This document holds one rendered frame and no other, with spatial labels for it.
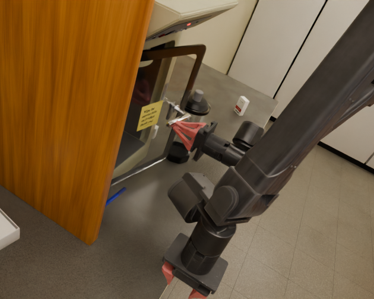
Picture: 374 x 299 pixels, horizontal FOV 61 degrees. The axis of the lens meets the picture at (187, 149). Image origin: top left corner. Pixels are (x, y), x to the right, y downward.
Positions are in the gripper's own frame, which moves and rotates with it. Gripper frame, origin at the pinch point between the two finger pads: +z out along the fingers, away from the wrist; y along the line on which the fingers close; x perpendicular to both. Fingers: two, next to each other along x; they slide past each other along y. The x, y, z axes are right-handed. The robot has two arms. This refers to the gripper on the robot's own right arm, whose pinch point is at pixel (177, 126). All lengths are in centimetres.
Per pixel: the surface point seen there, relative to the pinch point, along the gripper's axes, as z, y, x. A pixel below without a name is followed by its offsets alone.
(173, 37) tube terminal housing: 11.2, 18.2, -7.8
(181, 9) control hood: 0.6, 31.4, 15.9
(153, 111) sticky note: 6.4, 2.1, 2.8
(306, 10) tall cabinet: 7, 1, -292
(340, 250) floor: -111, -122, -143
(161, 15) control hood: 2.6, 29.9, 18.7
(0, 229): 18.4, -21.3, 38.3
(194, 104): 2.9, -2.0, -18.4
